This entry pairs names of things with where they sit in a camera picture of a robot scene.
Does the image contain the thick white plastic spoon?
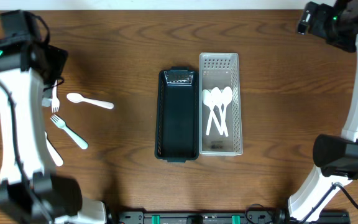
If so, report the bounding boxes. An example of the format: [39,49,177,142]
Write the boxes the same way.
[67,93,114,110]

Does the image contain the white green-tinted plastic fork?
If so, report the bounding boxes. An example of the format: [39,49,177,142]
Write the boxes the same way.
[50,114,88,150]

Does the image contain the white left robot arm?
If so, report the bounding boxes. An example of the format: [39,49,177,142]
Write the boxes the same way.
[0,10,108,223]

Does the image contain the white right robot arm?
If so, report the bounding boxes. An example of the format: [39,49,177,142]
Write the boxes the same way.
[272,0,358,223]

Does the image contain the clear plastic basket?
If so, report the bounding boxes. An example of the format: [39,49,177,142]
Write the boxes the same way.
[199,52,243,157]

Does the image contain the dark green plastic basket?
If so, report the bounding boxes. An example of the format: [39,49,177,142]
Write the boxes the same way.
[155,67,200,163]

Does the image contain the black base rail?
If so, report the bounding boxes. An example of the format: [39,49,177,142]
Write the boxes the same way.
[109,208,351,224]

